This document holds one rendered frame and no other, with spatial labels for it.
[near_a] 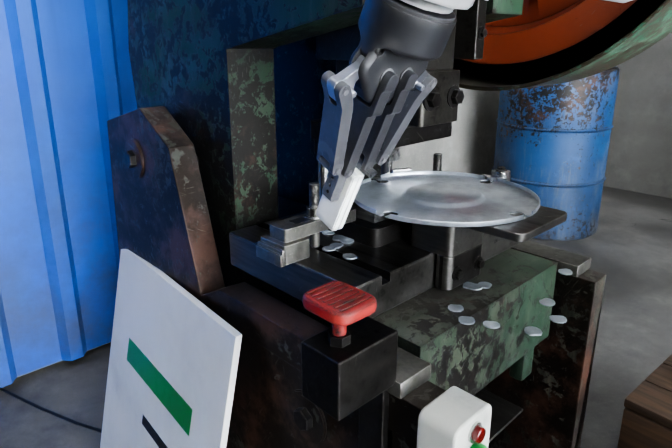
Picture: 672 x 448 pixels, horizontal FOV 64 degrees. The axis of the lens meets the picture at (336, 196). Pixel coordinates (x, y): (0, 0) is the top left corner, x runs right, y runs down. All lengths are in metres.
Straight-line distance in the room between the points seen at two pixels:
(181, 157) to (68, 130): 0.87
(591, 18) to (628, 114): 3.14
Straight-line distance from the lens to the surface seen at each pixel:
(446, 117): 0.87
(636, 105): 4.20
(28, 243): 1.86
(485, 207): 0.83
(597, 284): 1.05
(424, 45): 0.44
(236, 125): 0.94
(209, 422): 0.97
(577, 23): 1.11
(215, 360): 0.93
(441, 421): 0.64
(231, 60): 0.93
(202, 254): 1.00
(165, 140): 1.00
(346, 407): 0.62
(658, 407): 1.26
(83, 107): 1.83
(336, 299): 0.57
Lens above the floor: 1.02
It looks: 16 degrees down
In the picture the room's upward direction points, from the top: straight up
